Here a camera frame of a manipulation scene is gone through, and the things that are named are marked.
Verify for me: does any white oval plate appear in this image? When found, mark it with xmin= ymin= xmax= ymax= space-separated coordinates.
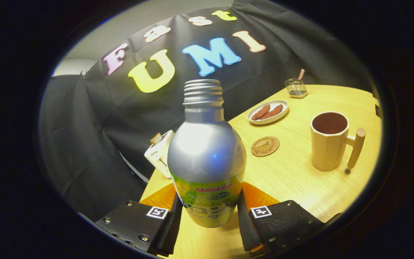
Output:
xmin=247 ymin=100 xmax=289 ymax=125

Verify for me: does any white toaster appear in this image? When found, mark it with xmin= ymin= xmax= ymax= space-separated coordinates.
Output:
xmin=144 ymin=130 xmax=175 ymax=179

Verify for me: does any wooden table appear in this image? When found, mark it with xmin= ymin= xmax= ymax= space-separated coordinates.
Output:
xmin=139 ymin=85 xmax=383 ymax=259

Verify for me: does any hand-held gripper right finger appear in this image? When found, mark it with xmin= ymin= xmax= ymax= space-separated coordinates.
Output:
xmin=236 ymin=181 xmax=326 ymax=257

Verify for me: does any brown sausage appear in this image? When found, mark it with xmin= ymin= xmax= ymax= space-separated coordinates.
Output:
xmin=251 ymin=104 xmax=271 ymax=121
xmin=261 ymin=104 xmax=284 ymax=119

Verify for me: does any black backdrop cloth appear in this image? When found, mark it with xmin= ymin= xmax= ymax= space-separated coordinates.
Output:
xmin=38 ymin=0 xmax=373 ymax=222

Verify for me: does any round cork coaster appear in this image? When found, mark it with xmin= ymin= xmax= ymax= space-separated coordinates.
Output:
xmin=250 ymin=136 xmax=280 ymax=157

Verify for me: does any beige cup wooden handle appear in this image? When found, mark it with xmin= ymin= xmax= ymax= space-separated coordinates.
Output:
xmin=310 ymin=111 xmax=366 ymax=172

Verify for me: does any silver juice bottle green label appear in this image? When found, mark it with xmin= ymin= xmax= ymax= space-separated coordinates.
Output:
xmin=167 ymin=79 xmax=247 ymax=228

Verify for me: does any clear square holder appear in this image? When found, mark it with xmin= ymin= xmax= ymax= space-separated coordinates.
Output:
xmin=285 ymin=78 xmax=308 ymax=99

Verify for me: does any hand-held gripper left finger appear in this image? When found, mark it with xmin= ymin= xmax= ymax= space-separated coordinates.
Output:
xmin=95 ymin=183 xmax=184 ymax=257

